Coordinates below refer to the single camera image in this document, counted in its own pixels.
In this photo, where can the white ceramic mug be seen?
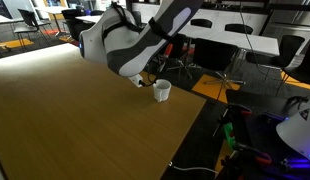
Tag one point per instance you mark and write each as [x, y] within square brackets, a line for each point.
[161, 90]

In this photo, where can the black chair back middle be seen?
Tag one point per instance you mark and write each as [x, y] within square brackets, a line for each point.
[201, 23]

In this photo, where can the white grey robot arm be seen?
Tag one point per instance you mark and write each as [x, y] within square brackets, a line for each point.
[117, 41]

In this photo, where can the black chair far left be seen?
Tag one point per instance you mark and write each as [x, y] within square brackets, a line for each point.
[31, 26]

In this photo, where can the black chair by square table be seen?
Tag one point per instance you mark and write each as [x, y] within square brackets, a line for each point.
[76, 28]

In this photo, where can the black chair front left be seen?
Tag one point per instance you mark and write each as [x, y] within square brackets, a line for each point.
[177, 57]

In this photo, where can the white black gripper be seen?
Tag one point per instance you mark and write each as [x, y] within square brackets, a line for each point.
[136, 80]

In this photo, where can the red and white marker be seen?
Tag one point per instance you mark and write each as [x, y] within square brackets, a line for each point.
[166, 56]

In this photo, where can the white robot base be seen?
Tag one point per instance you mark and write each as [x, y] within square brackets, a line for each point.
[295, 130]

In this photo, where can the black chair back right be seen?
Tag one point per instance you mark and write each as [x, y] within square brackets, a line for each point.
[239, 28]

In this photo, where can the long white table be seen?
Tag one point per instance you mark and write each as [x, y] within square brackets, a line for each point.
[259, 44]

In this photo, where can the black chair far right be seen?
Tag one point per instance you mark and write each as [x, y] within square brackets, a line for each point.
[300, 73]

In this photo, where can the green clamp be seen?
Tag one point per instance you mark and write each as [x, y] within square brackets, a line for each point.
[229, 135]

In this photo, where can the black chair front middle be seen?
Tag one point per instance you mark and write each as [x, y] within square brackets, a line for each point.
[217, 57]

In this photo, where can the white square table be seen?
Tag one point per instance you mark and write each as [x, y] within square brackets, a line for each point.
[91, 19]

